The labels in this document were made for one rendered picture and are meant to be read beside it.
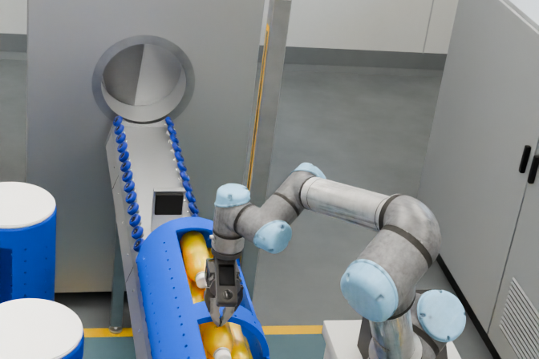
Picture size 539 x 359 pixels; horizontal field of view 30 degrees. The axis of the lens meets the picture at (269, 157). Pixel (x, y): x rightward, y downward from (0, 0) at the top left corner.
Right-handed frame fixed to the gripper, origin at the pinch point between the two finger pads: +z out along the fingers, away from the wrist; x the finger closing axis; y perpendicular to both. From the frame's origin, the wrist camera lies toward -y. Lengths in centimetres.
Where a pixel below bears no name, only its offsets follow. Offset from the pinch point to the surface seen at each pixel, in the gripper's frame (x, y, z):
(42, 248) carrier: 40, 82, 30
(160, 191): 3, 91, 16
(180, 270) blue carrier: 6.2, 25.3, 1.8
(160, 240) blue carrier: 9.2, 43.2, 3.8
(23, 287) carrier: 45, 78, 43
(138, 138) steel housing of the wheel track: 3, 160, 31
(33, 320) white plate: 43, 30, 20
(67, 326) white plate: 34.0, 27.4, 20.1
